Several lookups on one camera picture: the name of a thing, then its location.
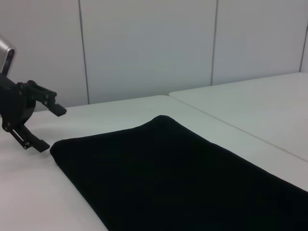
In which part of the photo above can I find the black shirt with FREE print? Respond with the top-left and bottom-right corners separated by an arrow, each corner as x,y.
49,115 -> 308,231

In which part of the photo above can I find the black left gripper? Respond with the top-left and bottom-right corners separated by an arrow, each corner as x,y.
0,77 -> 68,153

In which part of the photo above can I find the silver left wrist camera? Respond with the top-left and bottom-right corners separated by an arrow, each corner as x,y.
0,35 -> 16,78

